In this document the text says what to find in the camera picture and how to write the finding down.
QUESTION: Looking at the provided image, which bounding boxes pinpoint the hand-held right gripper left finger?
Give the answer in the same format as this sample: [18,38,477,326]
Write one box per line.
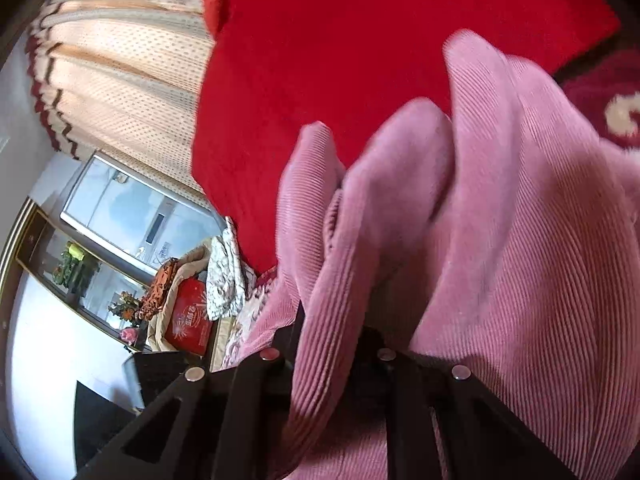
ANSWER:
[75,302,307,480]

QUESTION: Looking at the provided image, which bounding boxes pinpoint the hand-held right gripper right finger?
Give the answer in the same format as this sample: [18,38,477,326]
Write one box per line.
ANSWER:
[359,327,577,480]

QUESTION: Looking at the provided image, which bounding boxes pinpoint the pink corduroy zip jacket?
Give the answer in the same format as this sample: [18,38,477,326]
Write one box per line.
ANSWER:
[240,27,640,480]

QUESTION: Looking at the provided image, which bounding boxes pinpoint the white black patterned pillow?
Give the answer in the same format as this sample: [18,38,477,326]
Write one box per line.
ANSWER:
[206,216,247,321]

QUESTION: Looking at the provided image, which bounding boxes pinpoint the red gift box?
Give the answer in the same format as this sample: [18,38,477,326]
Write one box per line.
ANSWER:
[164,279,211,356]

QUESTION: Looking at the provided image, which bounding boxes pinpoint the orange black patterned cloth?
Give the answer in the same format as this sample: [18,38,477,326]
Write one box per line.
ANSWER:
[140,257,180,321]

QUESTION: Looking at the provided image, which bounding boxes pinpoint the artificial flower arrangement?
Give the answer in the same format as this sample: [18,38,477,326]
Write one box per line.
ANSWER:
[107,290,146,322]

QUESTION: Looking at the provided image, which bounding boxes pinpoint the standing air conditioner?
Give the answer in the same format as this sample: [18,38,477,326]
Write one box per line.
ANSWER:
[60,152,226,276]

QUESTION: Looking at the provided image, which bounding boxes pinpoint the green ornament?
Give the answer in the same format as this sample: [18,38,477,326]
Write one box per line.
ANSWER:
[52,247,96,289]

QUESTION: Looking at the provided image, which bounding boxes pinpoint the glass display cabinet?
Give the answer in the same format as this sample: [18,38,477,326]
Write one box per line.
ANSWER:
[15,200,151,351]

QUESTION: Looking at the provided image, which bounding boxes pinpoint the red sofa blanket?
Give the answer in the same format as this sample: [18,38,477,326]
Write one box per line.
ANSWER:
[192,0,621,273]

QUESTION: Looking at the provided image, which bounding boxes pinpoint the dotted beige curtain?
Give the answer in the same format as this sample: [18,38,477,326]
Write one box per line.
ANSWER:
[25,0,231,201]

